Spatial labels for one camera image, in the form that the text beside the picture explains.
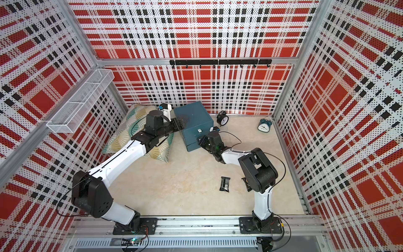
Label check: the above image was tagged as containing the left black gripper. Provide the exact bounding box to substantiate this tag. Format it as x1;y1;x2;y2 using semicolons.
156;116;190;139

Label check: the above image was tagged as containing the teal drawer cabinet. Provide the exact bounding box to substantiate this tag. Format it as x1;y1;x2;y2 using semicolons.
174;101;214;152

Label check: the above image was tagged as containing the black cookie packet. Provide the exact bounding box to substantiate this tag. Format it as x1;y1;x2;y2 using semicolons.
242;177;252;192
219;176;230;192

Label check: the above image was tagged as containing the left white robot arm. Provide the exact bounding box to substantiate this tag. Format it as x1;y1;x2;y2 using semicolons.
69;109;185;233

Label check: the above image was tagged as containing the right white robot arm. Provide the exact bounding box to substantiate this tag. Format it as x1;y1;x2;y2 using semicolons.
197;131;281;232

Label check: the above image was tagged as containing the black alarm clock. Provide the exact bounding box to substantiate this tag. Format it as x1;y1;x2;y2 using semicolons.
217;110;229;126

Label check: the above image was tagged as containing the patterned green yellow pillow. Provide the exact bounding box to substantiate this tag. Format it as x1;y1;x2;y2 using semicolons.
101;103;176;164

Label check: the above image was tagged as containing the teal alarm clock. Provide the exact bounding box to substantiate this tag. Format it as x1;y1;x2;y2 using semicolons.
257;118;272;133

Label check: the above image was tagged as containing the green circuit board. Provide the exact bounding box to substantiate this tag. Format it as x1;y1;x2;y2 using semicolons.
121;237;143;247

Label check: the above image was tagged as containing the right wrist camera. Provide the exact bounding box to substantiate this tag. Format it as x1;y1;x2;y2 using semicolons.
210;126;220;132

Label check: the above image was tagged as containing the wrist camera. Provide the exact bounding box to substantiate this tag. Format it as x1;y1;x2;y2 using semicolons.
158;103;172;122
210;126;220;132

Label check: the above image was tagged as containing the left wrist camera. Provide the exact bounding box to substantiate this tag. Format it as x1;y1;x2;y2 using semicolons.
158;103;172;122

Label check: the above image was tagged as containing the black wall hook rail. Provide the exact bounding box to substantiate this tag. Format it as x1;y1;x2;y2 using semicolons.
169;59;272;67

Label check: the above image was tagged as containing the white wire mesh basket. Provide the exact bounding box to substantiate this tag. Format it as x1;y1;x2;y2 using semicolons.
46;68;113;133

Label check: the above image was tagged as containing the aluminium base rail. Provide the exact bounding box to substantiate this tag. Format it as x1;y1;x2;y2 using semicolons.
63;215;332;252

